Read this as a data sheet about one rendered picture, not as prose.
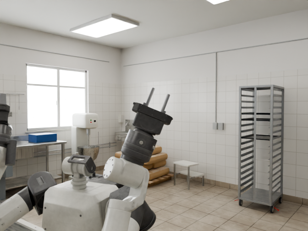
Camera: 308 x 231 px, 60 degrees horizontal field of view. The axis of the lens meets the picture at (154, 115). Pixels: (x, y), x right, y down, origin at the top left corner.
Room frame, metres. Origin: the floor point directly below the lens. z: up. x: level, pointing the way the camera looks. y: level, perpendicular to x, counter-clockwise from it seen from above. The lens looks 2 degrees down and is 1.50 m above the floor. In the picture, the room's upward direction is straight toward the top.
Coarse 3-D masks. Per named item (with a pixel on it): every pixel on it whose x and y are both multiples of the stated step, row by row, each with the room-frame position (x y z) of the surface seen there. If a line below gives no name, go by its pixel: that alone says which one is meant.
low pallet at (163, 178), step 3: (168, 174) 5.51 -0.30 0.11; (171, 174) 5.51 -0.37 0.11; (159, 177) 5.25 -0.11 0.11; (162, 177) 5.25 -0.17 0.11; (165, 177) 5.28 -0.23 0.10; (168, 177) 5.30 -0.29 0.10; (150, 180) 5.09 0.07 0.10; (153, 180) 5.05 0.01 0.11; (156, 180) 5.05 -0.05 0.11; (159, 180) 5.08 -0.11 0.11; (162, 180) 5.31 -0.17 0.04; (165, 180) 5.40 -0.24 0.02; (150, 183) 4.87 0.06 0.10; (153, 183) 5.09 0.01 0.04; (156, 183) 5.16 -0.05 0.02; (150, 186) 5.02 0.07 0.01
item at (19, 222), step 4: (20, 220) 1.40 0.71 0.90; (24, 220) 1.40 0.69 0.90; (12, 224) 1.42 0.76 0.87; (16, 224) 1.40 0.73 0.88; (20, 224) 1.38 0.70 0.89; (24, 224) 1.36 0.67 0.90; (28, 224) 1.36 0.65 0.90; (32, 224) 1.36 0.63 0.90; (12, 228) 1.42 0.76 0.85; (16, 228) 1.40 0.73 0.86; (20, 228) 1.38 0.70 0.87; (24, 228) 1.36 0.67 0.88; (28, 228) 1.33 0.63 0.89; (32, 228) 1.31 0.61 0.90; (36, 228) 1.31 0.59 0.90; (40, 228) 1.31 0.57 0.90
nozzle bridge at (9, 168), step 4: (8, 168) 1.83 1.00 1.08; (12, 168) 1.85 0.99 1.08; (4, 172) 1.83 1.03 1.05; (8, 172) 1.83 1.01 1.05; (12, 172) 1.85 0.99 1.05; (4, 176) 1.83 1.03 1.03; (8, 176) 1.83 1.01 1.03; (0, 180) 1.89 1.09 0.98; (4, 180) 1.91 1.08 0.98; (0, 184) 1.89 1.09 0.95; (4, 184) 1.91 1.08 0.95; (0, 188) 1.89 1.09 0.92; (4, 188) 1.91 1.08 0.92; (0, 192) 1.89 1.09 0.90; (4, 192) 1.91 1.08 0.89; (0, 196) 1.89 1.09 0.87; (4, 196) 1.91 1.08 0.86
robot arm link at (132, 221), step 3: (132, 219) 0.82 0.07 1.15; (129, 222) 0.81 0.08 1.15; (132, 222) 0.81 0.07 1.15; (135, 222) 0.82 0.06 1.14; (129, 225) 0.80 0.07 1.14; (132, 225) 0.80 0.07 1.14; (135, 225) 0.81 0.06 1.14; (138, 225) 0.83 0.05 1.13; (129, 228) 0.79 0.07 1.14; (132, 228) 0.80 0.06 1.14; (135, 228) 0.81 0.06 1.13; (138, 228) 0.83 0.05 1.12
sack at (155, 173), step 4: (152, 168) 5.40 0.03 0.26; (156, 168) 5.40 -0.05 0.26; (160, 168) 5.40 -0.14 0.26; (164, 168) 5.43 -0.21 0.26; (168, 168) 5.50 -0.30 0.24; (152, 172) 5.09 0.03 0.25; (156, 172) 5.16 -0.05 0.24; (160, 172) 5.26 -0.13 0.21; (164, 172) 5.35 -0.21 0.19; (168, 172) 5.48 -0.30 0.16; (152, 176) 5.03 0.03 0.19; (156, 176) 5.15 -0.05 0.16
